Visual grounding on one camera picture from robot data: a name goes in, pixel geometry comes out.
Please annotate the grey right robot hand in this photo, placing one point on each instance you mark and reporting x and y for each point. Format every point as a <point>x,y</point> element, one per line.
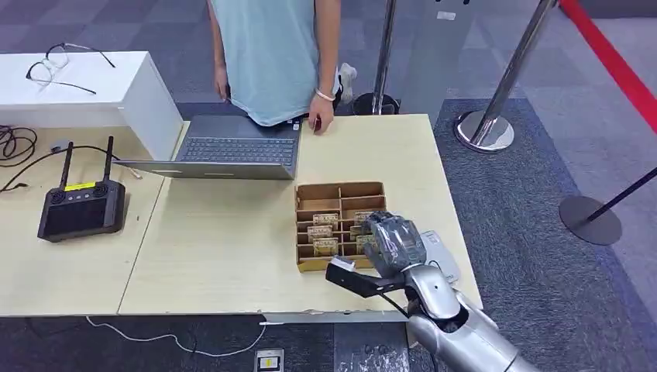
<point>395,244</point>

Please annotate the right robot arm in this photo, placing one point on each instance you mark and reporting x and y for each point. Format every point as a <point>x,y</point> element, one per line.
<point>462,339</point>

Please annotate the printed card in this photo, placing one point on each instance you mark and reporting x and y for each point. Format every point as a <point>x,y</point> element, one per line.
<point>326,220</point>
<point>357,230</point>
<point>326,247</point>
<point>365,242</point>
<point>320,233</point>
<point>362,216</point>

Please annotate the wooden card box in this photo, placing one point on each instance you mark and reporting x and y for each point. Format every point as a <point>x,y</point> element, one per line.
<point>323,192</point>

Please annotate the person's left hand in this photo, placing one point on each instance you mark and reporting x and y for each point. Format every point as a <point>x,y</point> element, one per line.
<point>322,115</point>

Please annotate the person's hand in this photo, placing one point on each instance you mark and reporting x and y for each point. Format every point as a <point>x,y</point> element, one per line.
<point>322,115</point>
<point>221,84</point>

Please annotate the pale wooden desk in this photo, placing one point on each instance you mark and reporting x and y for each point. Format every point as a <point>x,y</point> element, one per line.
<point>31,277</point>
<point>231,256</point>

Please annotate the floor socket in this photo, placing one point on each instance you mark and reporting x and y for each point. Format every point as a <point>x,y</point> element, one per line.
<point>269,361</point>

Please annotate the grey laptop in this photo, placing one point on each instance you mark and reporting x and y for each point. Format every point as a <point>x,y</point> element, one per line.
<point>236,149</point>

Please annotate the grey standing panel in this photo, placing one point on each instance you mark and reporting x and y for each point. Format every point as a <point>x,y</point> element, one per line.
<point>436,56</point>

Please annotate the person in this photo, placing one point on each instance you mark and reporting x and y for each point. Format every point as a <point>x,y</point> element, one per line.
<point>272,56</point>

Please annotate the person's right hand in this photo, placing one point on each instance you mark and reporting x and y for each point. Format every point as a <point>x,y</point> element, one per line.
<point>221,84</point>

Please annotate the red barrier belt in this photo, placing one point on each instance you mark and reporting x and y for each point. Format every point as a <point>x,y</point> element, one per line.
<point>611,59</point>

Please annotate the black remote controller with antennas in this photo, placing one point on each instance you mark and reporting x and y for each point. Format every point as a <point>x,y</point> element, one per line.
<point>82,210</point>

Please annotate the white box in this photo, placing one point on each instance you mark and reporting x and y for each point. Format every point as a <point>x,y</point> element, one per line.
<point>92,92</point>

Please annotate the small grey adapter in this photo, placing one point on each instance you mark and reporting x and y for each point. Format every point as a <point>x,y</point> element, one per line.
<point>59,146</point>

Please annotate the black-rimmed glasses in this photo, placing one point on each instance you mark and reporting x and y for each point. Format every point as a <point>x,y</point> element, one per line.
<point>51,64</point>

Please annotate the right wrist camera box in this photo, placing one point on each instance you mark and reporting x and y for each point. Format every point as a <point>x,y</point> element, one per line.
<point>359,281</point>

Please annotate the stanchion post with chrome base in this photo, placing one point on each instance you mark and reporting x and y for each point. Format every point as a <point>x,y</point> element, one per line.
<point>485,131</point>

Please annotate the stanchion post with black base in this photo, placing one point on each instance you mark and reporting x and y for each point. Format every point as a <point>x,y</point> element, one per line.
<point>384,56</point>

